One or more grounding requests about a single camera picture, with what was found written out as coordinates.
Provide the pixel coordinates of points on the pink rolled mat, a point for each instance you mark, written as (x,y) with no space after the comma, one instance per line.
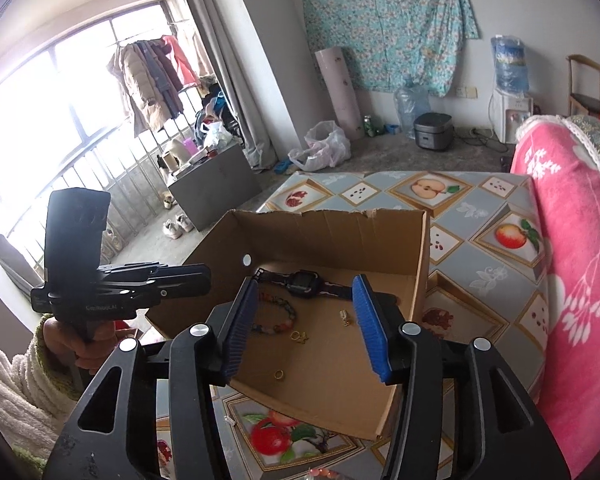
(337,95)

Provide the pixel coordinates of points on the black digital wristwatch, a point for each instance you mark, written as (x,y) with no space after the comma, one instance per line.
(302,282)

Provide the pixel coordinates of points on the grey rice cooker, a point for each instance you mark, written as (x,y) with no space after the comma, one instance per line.
(432,132)

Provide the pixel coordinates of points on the empty clear water jug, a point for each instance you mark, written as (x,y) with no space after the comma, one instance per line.
(412,110)

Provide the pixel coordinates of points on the person's left forearm white sleeve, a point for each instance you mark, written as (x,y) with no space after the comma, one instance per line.
(20,390)

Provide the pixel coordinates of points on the beige puffer coat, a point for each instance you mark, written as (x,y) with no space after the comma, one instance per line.
(135,85)

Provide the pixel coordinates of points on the grey cabinet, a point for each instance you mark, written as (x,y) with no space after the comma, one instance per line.
(220,185)

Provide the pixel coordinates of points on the pink floral blanket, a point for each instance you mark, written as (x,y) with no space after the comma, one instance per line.
(580,310)

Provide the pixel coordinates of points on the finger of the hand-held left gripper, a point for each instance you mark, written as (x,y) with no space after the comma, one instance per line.
(185,280)
(130,266)

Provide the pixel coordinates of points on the teal floral wall cloth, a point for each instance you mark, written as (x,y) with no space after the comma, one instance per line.
(390,20)

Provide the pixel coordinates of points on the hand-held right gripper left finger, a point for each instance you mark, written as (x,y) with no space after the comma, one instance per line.
(240,330)

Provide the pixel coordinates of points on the green drink can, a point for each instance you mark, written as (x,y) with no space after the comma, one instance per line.
(367,127)

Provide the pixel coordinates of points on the metal window railing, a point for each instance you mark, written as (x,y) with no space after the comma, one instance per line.
(80,175)

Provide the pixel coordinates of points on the blue water dispenser bottle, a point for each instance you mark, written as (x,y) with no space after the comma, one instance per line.
(509,65)

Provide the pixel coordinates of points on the wooden chair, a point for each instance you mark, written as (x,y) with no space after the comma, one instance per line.
(587,85)

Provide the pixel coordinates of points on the grey curtain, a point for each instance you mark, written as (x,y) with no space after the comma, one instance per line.
(235,60)

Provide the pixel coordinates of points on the person's left hand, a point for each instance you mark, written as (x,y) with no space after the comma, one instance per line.
(60,340)

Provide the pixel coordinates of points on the white plastic bag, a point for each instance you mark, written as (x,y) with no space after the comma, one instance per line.
(322,147)

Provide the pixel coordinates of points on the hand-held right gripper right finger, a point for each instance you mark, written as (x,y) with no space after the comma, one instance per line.
(372,330)

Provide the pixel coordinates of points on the blue slippers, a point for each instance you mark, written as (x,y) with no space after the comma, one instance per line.
(283,166)

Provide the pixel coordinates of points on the pile of clothes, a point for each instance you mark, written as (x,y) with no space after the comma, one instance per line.
(217,110)

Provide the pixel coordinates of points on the beige jug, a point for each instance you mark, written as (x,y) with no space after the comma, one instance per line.
(172,155)

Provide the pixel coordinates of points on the cardboard box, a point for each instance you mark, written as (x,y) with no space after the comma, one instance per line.
(320,360)

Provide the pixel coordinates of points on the white water dispenser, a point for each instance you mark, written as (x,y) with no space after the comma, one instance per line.
(510,117)

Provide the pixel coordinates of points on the pink hanging jacket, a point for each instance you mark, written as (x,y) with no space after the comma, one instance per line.
(180,60)

